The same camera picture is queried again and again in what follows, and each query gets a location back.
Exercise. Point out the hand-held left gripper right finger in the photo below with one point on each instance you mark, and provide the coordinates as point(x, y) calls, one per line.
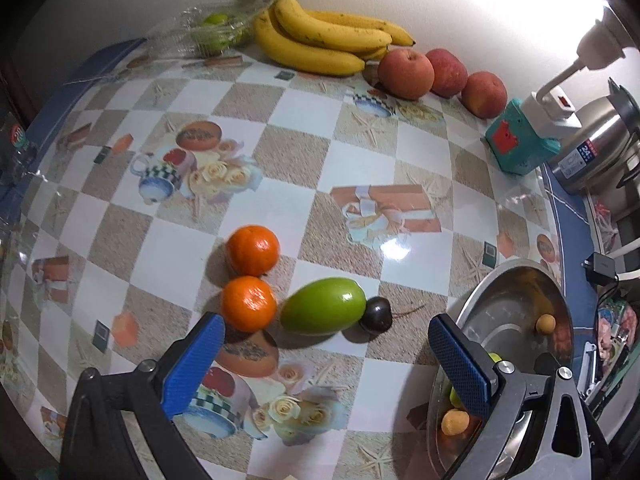
point(457, 365)

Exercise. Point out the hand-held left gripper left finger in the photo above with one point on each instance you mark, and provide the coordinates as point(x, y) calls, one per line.
point(192, 365)

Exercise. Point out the green jujube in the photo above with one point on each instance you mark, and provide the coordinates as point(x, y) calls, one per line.
point(322, 305)
point(454, 400)

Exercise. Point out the brown longan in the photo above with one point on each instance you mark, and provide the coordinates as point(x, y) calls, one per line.
point(455, 421)
point(545, 323)

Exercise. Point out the orange tangerine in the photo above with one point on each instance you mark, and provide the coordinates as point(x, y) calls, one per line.
point(248, 303)
point(253, 250)

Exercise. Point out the stainless steel bowl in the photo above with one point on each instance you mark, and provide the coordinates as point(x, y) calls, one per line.
point(510, 300)

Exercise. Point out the dark cherry with stem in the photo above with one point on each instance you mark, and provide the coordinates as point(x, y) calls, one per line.
point(376, 315)

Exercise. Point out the colourful snack packet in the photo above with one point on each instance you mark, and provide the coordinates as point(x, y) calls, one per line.
point(612, 330)

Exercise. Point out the black charger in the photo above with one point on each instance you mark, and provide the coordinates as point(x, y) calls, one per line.
point(602, 265)

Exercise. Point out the teal plastic box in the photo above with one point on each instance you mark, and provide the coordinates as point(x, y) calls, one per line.
point(520, 150)

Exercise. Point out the checkered printed tablecloth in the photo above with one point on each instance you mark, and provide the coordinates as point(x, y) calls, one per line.
point(310, 160)

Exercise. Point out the stainless steel thermos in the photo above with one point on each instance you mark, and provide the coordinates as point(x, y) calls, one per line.
point(595, 140)

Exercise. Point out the white socket adapter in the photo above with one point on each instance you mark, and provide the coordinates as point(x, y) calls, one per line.
point(555, 120)

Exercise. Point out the red apple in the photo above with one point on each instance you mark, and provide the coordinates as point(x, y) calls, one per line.
point(447, 72)
point(484, 95)
point(405, 75)

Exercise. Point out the clear packet with red label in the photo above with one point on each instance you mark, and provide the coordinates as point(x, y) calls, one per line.
point(17, 135)

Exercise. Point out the clear bag of green fruit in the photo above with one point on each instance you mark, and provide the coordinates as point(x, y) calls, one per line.
point(210, 40)

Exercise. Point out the yellow banana bunch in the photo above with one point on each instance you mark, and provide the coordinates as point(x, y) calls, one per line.
point(310, 50)

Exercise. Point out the white gooseneck lamp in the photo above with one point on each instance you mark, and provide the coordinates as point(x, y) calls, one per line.
point(597, 45)

